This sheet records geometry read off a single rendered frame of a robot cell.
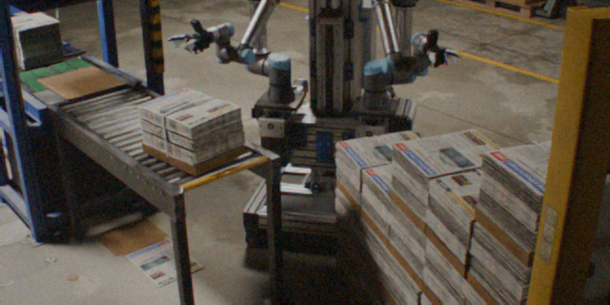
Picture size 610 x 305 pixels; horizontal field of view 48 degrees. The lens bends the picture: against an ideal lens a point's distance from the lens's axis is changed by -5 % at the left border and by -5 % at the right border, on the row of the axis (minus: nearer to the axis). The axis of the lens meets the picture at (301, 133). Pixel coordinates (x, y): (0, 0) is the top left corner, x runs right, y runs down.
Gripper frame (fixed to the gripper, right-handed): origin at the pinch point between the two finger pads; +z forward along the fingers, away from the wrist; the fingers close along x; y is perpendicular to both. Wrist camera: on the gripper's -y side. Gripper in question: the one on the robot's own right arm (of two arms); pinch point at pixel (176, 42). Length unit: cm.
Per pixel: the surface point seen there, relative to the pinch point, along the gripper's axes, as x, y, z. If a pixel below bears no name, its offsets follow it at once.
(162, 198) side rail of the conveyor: -43, 43, 46
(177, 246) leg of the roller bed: -54, 61, 48
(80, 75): 106, 59, -17
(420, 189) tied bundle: -140, 6, 14
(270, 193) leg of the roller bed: -61, 53, -2
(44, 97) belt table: 91, 57, 18
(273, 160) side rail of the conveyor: -61, 36, -2
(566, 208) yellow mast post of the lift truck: -205, -51, 83
